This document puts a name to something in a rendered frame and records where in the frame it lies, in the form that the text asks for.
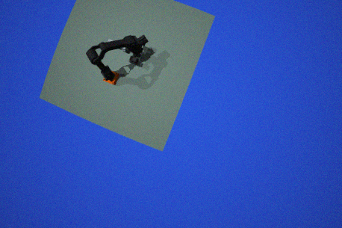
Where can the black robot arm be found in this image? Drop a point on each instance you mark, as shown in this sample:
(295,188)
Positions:
(129,42)

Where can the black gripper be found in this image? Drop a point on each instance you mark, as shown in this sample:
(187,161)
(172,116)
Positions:
(137,53)

